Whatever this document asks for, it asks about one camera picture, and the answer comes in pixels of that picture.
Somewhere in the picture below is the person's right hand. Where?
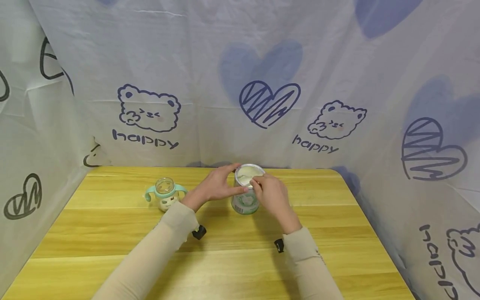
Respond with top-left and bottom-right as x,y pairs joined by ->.
249,173 -> 303,235

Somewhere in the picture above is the person's left hand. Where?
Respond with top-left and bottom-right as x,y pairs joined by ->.
180,163 -> 249,212

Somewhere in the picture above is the white milk powder can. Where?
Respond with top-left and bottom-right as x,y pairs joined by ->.
231,163 -> 266,215

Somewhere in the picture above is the person's left forearm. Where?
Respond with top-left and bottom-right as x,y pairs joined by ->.
91,202 -> 200,300

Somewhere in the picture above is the person's right forearm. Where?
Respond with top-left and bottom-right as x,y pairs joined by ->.
282,227 -> 345,300

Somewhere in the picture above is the baby bottle with green handles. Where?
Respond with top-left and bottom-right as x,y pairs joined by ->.
145,177 -> 188,213

